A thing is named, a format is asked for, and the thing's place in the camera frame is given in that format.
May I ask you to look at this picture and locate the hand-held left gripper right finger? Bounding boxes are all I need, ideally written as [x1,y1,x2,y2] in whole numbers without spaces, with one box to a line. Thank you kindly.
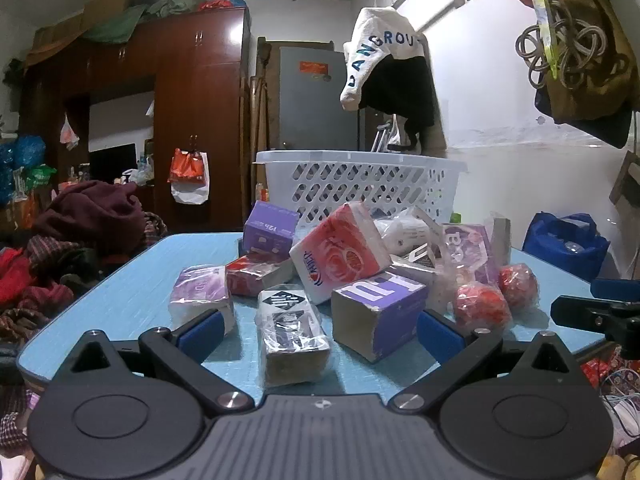
[387,310,583,416]

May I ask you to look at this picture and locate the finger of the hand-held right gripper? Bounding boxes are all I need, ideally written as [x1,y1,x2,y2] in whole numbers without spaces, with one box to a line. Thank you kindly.
[590,277,640,302]
[550,296,628,330]

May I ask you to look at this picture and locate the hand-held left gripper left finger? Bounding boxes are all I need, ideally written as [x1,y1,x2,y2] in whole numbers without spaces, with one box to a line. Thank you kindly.
[52,310,256,418]

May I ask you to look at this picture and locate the purple and white tissue pack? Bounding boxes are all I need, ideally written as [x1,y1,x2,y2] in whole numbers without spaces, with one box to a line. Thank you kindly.
[168,265,236,336]

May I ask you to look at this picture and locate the red ball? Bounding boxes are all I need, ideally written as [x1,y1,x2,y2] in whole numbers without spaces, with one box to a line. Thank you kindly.
[452,281,513,332]
[497,265,540,311]

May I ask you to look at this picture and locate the purple cube box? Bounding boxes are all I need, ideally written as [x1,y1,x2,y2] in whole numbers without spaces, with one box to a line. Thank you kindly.
[331,270,429,363]

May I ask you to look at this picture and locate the small black and white box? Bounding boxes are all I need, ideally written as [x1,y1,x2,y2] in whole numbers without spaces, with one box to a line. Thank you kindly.
[390,244,443,286]

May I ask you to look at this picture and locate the red box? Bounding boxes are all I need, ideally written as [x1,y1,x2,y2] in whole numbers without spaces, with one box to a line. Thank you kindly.
[225,252,296,297]

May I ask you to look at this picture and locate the purple plastic package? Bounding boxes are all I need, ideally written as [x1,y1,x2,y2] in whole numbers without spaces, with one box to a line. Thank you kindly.
[435,222,501,291]

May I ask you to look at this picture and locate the black patterned box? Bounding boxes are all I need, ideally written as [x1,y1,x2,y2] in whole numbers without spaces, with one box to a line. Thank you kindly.
[254,285,332,388]

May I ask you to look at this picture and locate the clear bag with white item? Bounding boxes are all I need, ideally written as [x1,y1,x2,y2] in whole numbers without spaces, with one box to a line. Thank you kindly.
[372,207,446,258]

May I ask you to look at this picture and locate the purple cardboard box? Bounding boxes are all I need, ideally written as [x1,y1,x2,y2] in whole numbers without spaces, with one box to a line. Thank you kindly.
[243,201,300,257]

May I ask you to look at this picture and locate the red and white tissue pack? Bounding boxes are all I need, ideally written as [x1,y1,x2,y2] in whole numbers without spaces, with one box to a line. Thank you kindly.
[289,202,392,306]

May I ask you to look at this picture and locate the white plastic laundry basket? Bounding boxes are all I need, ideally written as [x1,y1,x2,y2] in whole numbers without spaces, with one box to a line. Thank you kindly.
[251,149,469,226]

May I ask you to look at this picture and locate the blue bag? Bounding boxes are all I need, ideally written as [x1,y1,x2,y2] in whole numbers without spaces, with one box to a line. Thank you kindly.
[521,211,612,283]

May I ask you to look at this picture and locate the orange and white plastic bag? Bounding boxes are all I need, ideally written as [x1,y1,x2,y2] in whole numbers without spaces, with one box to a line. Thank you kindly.
[167,147,210,206]

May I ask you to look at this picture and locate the maroon cloth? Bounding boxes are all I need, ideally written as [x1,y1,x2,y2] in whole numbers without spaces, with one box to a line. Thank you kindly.
[32,180,146,246]

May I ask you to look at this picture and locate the pile of clothes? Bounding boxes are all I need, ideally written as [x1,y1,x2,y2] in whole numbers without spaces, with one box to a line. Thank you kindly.
[0,210,168,461]

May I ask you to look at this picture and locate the black monitor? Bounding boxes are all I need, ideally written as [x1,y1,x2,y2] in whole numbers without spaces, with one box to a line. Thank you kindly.
[89,142,137,183]

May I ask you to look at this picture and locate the brown hanging bag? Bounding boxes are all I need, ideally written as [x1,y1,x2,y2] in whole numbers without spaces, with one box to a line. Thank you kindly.
[532,0,636,148]

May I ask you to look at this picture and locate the brown wooden wardrobe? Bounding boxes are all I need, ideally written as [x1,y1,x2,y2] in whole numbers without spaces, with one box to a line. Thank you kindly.
[20,7,252,233]

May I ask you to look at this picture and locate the small white plastic bag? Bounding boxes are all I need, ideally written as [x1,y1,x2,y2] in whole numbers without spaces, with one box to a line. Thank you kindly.
[59,112,81,152]

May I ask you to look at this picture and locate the black hanging garment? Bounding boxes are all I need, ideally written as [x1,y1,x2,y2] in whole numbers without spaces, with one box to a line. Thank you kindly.
[357,55,437,133]

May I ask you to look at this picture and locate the blue plastic bags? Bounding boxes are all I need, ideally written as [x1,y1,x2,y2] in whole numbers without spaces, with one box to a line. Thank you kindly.
[0,132,48,206]

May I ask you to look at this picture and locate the grey metal door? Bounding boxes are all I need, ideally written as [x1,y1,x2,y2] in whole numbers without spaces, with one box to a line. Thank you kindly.
[277,46,366,152]

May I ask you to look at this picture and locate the white lettered garment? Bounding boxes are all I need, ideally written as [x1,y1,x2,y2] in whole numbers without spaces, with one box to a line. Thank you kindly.
[339,6,427,112]

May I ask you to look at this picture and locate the green cloth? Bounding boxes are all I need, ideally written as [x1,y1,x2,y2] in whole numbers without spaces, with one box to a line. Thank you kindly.
[82,0,201,43]

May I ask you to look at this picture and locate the cardboard boxes on wardrobe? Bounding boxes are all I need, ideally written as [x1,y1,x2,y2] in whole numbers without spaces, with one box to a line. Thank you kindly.
[24,0,137,67]

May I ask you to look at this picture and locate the coiled rope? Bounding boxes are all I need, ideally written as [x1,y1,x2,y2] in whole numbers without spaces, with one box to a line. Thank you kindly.
[515,0,632,90]

